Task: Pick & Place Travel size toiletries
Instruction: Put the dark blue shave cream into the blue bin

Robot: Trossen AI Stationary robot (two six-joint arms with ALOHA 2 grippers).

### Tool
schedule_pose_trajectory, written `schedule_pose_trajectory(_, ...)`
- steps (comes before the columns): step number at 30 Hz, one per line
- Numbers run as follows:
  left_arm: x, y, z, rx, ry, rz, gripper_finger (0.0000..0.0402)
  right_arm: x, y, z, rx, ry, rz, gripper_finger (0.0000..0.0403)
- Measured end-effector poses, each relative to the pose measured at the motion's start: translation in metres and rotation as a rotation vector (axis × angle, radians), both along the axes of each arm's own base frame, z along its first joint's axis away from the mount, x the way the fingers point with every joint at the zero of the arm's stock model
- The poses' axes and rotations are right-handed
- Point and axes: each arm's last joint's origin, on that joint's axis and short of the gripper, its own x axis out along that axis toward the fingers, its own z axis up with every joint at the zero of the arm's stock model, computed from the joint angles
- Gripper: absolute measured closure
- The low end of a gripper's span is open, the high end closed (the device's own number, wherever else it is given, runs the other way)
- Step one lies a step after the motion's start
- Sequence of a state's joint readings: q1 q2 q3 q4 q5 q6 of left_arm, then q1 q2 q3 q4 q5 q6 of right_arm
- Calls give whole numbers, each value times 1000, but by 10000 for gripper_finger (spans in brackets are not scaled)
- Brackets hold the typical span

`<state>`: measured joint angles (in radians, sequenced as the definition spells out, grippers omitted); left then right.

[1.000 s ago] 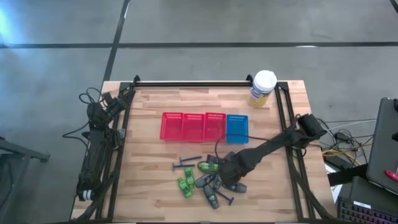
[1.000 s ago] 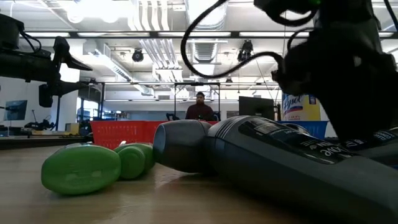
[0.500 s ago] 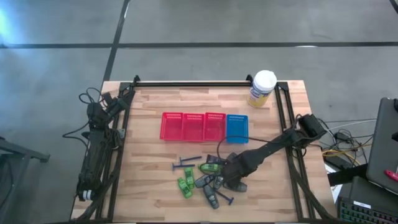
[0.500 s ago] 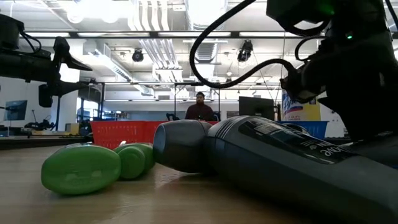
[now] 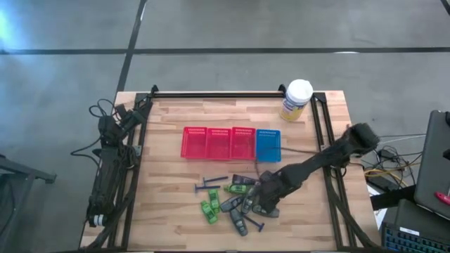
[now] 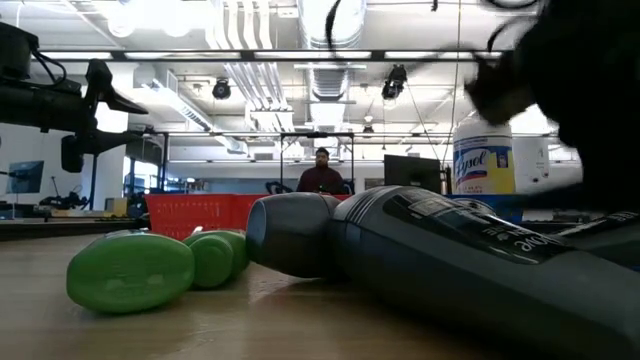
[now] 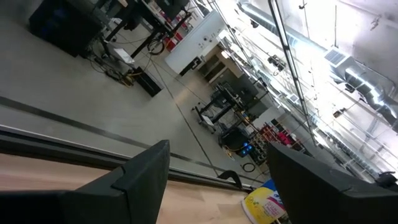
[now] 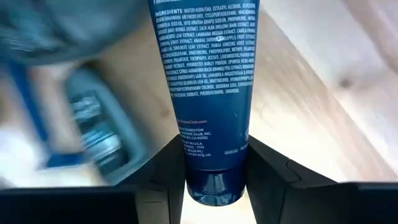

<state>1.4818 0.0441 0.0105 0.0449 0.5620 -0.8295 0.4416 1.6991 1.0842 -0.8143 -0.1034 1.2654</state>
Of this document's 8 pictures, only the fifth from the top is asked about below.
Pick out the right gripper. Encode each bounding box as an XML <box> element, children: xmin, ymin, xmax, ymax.
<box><xmin>258</xmin><ymin>170</ymin><xmax>295</xmax><ymax>212</ymax></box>

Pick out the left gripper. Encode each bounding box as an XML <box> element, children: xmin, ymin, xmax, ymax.
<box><xmin>117</xmin><ymin>101</ymin><xmax>154</xmax><ymax>134</ymax></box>

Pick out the dark grey toiletry bottle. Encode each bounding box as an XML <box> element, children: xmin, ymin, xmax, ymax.
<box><xmin>252</xmin><ymin>205</ymin><xmax>281</xmax><ymax>219</ymax></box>
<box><xmin>231</xmin><ymin>174</ymin><xmax>260</xmax><ymax>186</ymax></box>
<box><xmin>240</xmin><ymin>185</ymin><xmax>259</xmax><ymax>215</ymax></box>
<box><xmin>219</xmin><ymin>195</ymin><xmax>246</xmax><ymax>213</ymax></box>

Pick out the blue disposable razor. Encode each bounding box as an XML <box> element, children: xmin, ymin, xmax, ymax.
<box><xmin>244</xmin><ymin>214</ymin><xmax>265</xmax><ymax>233</ymax></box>
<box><xmin>202</xmin><ymin>175</ymin><xmax>229</xmax><ymax>186</ymax></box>
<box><xmin>194</xmin><ymin>183</ymin><xmax>221</xmax><ymax>193</ymax></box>

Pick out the grey handheld vacuum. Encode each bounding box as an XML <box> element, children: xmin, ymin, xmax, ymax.
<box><xmin>229</xmin><ymin>208</ymin><xmax>249</xmax><ymax>237</ymax></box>

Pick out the green travel bottle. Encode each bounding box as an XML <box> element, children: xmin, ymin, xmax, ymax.
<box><xmin>207</xmin><ymin>188</ymin><xmax>221</xmax><ymax>214</ymax></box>
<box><xmin>224</xmin><ymin>183</ymin><xmax>251</xmax><ymax>195</ymax></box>
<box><xmin>200</xmin><ymin>200</ymin><xmax>219</xmax><ymax>225</ymax></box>

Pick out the red plastic basket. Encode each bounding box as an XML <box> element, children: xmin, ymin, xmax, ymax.
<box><xmin>230</xmin><ymin>126</ymin><xmax>257</xmax><ymax>161</ymax></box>
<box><xmin>205</xmin><ymin>127</ymin><xmax>233</xmax><ymax>161</ymax></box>
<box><xmin>181</xmin><ymin>126</ymin><xmax>208</xmax><ymax>160</ymax></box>

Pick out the blue plastic basket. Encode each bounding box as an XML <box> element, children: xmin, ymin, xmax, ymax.
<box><xmin>255</xmin><ymin>129</ymin><xmax>282</xmax><ymax>163</ymax></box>

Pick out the white paper sheet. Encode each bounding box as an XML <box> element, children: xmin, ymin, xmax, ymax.
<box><xmin>366</xmin><ymin>184</ymin><xmax>387</xmax><ymax>229</ymax></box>

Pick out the white yellow wipes canister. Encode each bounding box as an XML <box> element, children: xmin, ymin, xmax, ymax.
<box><xmin>279</xmin><ymin>79</ymin><xmax>314</xmax><ymax>123</ymax></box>

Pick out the black box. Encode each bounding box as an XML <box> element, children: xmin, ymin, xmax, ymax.
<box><xmin>368</xmin><ymin>185</ymin><xmax>418</xmax><ymax>212</ymax></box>

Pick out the black metal stand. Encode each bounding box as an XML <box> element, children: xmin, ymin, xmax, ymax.
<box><xmin>0</xmin><ymin>153</ymin><xmax>57</xmax><ymax>247</ymax></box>

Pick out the dark grey computer case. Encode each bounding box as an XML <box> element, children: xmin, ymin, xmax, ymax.
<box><xmin>393</xmin><ymin>198</ymin><xmax>450</xmax><ymax>233</ymax></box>

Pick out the black keyboard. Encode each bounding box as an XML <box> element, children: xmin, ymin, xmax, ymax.
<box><xmin>381</xmin><ymin>221</ymin><xmax>450</xmax><ymax>253</ymax></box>

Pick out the grey laptop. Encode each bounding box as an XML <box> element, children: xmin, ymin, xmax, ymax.
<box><xmin>413</xmin><ymin>110</ymin><xmax>450</xmax><ymax>221</ymax></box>

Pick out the black aluminium table frame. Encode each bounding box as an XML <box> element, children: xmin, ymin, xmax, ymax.
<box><xmin>105</xmin><ymin>84</ymin><xmax>383</xmax><ymax>253</ymax></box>

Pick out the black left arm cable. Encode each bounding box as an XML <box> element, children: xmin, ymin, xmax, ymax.
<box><xmin>70</xmin><ymin>98</ymin><xmax>119</xmax><ymax>166</ymax></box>

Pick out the yellow cable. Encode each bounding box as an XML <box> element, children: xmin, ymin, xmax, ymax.
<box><xmin>364</xmin><ymin>167</ymin><xmax>405</xmax><ymax>187</ymax></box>

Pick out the black cable bundle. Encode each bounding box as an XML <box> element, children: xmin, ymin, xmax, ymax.
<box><xmin>364</xmin><ymin>133</ymin><xmax>428</xmax><ymax>193</ymax></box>

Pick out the red handled tool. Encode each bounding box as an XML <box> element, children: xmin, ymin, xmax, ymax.
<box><xmin>434</xmin><ymin>191</ymin><xmax>450</xmax><ymax>207</ymax></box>

